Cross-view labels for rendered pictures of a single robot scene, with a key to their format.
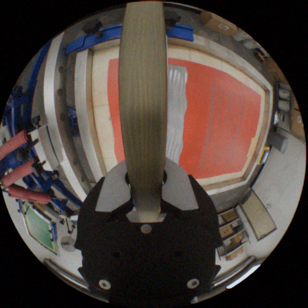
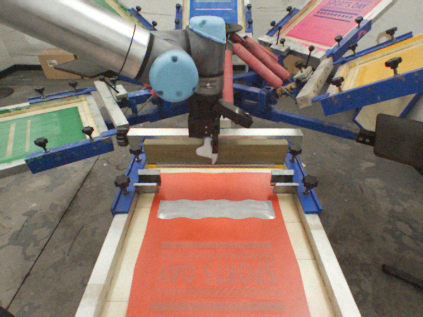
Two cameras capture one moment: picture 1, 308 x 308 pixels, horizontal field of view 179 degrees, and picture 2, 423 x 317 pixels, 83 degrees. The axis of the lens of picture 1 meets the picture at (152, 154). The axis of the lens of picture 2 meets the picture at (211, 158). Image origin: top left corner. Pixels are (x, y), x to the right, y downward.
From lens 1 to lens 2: 0.64 m
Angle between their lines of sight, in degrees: 59
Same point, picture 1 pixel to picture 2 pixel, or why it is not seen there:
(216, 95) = (259, 250)
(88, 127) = not seen: hidden behind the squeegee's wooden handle
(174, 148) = (195, 210)
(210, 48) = (310, 229)
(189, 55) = (291, 221)
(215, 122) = (226, 252)
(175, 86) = (252, 209)
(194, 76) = (268, 225)
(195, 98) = (247, 226)
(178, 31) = (308, 200)
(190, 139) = (203, 224)
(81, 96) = not seen: hidden behind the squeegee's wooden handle
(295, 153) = not seen: outside the picture
